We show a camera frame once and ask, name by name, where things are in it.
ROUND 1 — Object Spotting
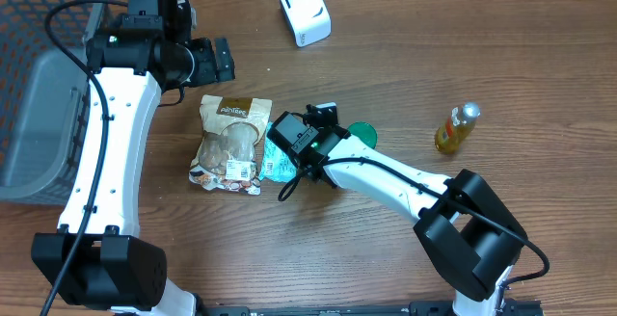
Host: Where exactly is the brown white snack bag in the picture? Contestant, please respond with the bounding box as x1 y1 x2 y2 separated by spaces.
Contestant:
188 94 272 196

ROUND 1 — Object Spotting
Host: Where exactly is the mint green tissue pack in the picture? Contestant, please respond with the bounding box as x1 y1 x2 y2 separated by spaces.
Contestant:
258 135 297 183

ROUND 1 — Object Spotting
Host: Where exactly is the green white can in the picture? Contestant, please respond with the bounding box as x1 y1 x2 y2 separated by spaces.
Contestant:
347 121 378 148

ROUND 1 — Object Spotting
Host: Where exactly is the yellow drink bottle grey cap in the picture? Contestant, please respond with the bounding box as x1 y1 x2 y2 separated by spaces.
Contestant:
434 102 481 154

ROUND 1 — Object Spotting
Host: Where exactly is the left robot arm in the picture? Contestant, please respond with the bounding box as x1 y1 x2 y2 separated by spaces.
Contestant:
31 0 235 315

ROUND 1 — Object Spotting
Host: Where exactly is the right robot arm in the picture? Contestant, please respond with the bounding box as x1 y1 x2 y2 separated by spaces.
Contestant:
267 110 527 315

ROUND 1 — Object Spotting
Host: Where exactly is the white barcode scanner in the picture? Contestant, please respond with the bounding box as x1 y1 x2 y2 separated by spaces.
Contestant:
280 0 332 48

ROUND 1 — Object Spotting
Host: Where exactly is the dark grey plastic basket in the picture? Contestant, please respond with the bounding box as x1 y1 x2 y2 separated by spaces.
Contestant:
1 0 109 205

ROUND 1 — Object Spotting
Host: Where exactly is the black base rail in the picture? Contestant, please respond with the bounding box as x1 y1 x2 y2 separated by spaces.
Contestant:
201 299 545 316

